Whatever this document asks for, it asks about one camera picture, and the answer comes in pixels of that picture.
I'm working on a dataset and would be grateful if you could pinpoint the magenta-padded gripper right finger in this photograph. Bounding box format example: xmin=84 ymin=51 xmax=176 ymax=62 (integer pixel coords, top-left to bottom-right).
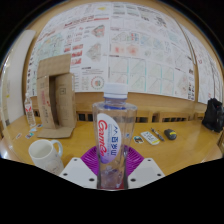
xmin=125 ymin=145 xmax=166 ymax=190

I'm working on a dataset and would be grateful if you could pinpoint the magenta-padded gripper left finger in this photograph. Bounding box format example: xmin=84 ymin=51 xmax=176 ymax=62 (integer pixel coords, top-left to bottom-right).
xmin=59 ymin=145 xmax=100 ymax=190

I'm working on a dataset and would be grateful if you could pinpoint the clear plastic water bottle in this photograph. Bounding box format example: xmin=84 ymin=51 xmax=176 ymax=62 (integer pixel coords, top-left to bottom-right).
xmin=91 ymin=82 xmax=138 ymax=191

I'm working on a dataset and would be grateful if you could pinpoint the small red-labelled water bottle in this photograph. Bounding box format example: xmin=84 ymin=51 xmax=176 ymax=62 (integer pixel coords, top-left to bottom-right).
xmin=23 ymin=92 xmax=37 ymax=129

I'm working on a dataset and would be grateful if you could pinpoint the small round sticker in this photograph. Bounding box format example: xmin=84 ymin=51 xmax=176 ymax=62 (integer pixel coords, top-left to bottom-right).
xmin=133 ymin=135 xmax=145 ymax=145

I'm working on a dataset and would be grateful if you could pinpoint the white remote control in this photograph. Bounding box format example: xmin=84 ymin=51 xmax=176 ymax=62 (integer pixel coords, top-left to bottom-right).
xmin=139 ymin=130 xmax=161 ymax=147

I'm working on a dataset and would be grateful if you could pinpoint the white ceramic mug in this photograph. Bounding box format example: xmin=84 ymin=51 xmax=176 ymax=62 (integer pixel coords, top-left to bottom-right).
xmin=27 ymin=138 xmax=65 ymax=176

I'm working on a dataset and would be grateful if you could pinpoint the dark pen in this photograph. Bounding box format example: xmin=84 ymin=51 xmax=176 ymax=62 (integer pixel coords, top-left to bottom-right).
xmin=150 ymin=127 xmax=166 ymax=142

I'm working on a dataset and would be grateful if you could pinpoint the black computer mouse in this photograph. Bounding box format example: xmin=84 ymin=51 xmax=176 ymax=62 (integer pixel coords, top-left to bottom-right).
xmin=163 ymin=128 xmax=178 ymax=141

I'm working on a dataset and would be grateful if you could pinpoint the brown cardboard box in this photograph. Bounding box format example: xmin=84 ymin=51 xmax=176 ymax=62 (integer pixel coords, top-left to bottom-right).
xmin=35 ymin=53 xmax=78 ymax=140

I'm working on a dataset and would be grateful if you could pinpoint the black bag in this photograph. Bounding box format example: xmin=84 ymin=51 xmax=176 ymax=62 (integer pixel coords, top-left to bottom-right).
xmin=201 ymin=97 xmax=224 ymax=134

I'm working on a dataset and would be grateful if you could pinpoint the white diagram wall poster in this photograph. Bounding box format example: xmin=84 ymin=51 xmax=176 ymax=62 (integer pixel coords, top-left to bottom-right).
xmin=26 ymin=1 xmax=224 ymax=105

